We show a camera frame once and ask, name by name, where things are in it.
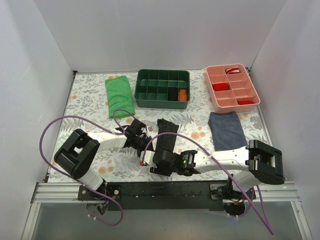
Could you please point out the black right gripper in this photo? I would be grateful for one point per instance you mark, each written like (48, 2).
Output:
(155, 165)

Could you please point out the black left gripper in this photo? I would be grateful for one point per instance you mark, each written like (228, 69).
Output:
(144, 144)

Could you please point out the black pinstriped underwear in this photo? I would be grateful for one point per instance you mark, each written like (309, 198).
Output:
(167, 141)

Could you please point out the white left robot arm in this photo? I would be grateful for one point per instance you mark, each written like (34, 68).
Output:
(77, 153)

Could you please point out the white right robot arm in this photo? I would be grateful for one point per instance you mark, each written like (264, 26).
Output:
(255, 163)

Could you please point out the red white striped roll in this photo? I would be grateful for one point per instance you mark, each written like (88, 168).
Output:
(232, 70)

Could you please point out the green folded cloth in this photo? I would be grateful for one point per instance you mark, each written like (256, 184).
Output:
(119, 97)

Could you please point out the green compartment bin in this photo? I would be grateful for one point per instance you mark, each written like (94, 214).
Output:
(151, 89)

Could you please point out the black rolled cloth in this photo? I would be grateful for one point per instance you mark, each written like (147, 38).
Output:
(172, 94)

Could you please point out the orange rolled cloth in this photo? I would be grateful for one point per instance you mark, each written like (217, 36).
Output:
(182, 95)

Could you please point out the grey-blue folded cloth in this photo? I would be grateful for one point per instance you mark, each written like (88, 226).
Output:
(227, 132)

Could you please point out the floral patterned table mat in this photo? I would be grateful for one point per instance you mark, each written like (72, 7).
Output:
(88, 109)

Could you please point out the red rolled cloth left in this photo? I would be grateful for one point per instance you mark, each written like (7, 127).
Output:
(223, 86)

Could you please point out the red rolled cloth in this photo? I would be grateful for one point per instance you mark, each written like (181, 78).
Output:
(223, 86)
(245, 102)

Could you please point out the red rolled cloth right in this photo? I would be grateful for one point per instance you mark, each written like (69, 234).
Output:
(245, 102)

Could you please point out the pink compartment bin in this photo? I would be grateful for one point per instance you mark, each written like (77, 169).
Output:
(241, 88)

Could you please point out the black table edge rail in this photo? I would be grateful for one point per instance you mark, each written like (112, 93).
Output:
(212, 195)

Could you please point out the aluminium frame rail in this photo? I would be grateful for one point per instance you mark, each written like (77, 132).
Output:
(55, 193)

